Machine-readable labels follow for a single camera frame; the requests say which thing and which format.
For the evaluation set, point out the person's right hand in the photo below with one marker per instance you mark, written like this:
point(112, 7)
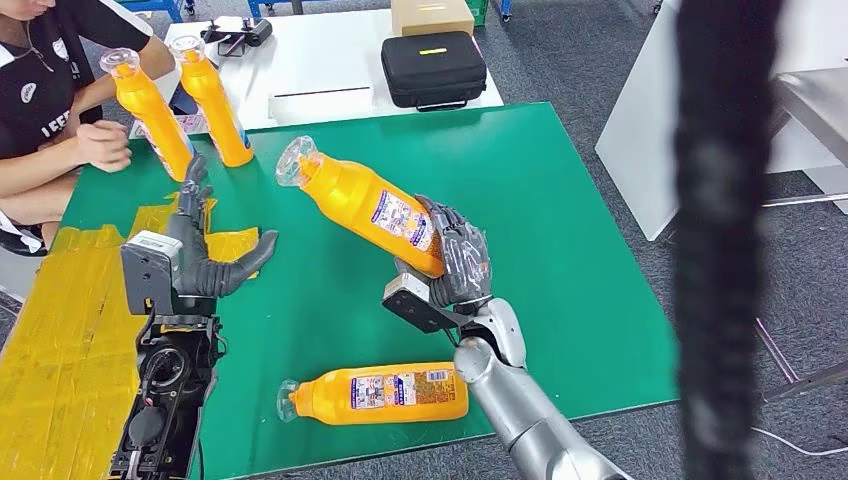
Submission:
point(106, 147)

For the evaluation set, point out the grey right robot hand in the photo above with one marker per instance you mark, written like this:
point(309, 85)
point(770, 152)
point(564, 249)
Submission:
point(467, 265)

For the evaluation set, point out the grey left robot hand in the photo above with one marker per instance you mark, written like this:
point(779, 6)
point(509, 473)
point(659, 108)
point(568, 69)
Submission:
point(195, 258)

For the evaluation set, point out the orange plastic bottle clear cap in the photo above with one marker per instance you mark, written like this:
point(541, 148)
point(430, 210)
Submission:
point(384, 394)
point(222, 119)
point(358, 199)
point(156, 126)

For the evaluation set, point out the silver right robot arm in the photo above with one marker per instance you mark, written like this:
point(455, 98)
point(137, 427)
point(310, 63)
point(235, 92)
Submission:
point(523, 411)

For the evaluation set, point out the grey smartphone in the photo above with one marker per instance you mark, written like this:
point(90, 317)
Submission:
point(192, 124)

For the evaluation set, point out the navy blue folder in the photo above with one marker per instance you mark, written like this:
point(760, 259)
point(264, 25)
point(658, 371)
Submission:
point(185, 102)

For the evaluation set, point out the green table mat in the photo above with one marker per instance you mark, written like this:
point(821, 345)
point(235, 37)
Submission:
point(530, 199)

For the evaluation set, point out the person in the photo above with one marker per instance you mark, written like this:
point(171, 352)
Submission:
point(33, 79)

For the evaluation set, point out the blue metal rack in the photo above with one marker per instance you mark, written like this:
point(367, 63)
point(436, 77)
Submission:
point(255, 6)
point(166, 6)

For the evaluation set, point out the yellow tape covering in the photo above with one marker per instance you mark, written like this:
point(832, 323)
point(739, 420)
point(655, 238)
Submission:
point(60, 344)

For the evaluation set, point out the black handheld device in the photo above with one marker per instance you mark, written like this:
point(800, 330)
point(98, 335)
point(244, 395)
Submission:
point(257, 32)

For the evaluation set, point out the black zip carry case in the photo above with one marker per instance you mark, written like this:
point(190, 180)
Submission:
point(432, 71)

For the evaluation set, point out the thin black strip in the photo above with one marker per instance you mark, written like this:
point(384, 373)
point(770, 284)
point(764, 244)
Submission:
point(322, 92)

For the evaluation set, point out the white panel table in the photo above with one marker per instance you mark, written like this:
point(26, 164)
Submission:
point(636, 132)

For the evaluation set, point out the brown cardboard box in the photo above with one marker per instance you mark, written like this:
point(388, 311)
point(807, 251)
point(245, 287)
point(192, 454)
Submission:
point(430, 16)

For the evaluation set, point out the green plastic crate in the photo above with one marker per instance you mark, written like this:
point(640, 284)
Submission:
point(477, 12)

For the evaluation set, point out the stainless steel table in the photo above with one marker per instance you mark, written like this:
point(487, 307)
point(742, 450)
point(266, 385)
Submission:
point(815, 99)

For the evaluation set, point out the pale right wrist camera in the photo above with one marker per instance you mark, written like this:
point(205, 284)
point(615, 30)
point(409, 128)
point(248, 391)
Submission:
point(417, 311)

